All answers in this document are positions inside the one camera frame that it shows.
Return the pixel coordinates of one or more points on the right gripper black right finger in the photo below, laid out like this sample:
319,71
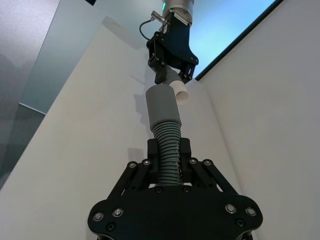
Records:
185,157

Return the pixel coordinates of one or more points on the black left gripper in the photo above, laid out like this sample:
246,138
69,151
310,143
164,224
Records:
178,43

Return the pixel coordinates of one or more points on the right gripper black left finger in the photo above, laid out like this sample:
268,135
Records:
153,160

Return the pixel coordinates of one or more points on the white and grey pipe fitting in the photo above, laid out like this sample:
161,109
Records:
180,92

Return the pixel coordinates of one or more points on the black framed window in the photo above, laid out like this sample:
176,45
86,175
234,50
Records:
226,30

